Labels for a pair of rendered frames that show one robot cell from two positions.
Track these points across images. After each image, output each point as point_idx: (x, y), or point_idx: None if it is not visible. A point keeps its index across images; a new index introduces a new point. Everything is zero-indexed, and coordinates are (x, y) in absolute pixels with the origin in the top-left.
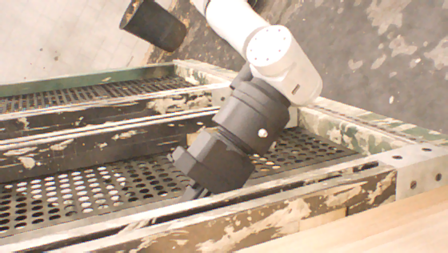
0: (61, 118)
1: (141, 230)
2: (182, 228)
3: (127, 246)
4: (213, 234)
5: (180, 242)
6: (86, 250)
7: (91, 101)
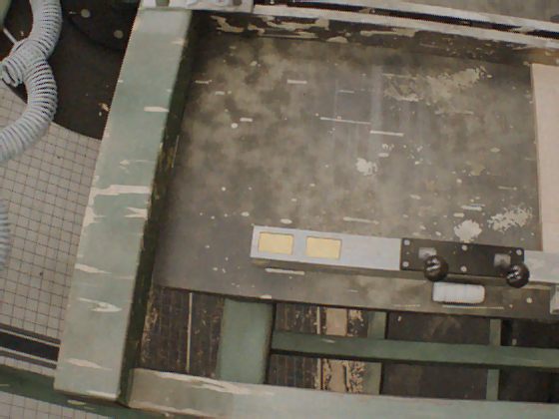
0: None
1: (528, 38)
2: (552, 48)
3: (517, 45)
4: None
5: (547, 53)
6: (494, 38)
7: None
